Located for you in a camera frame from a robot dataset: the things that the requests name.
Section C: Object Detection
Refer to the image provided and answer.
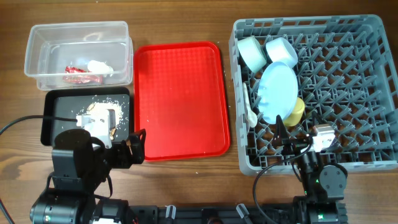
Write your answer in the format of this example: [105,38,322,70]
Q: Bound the clear plastic bin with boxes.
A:
[24,21,134,91]

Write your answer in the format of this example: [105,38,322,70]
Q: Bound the grey dishwasher rack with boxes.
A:
[229,15,397,175]

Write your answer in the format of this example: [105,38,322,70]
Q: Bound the black plastic tray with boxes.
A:
[44,87,131,142]

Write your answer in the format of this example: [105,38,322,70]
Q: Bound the red strawberry cake wrapper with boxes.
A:
[63,66,103,84]

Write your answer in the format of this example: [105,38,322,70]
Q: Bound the light blue plate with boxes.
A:
[257,62,298,124]

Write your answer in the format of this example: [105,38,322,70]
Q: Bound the food scraps and rice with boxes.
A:
[75,94,130,142]

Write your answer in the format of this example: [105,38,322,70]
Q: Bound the white crumpled tissue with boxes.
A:
[87,60,114,77]

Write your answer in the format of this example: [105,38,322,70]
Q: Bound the light blue bowl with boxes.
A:
[266,37,298,68]

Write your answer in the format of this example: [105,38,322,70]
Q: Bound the red plastic tray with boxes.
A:
[134,41,231,162]

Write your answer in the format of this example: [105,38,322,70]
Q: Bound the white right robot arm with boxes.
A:
[252,115,348,223]

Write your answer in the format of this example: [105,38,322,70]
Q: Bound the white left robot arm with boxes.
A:
[30,129,146,223]

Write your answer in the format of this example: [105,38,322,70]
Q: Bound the white plastic spoon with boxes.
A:
[243,83,257,128]

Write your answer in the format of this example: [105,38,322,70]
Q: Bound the yellow plastic cup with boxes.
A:
[283,98,305,127]

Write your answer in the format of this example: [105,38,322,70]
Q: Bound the mint green bowl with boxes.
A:
[237,36,267,73]

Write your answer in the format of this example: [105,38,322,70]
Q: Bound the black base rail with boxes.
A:
[124,203,348,224]

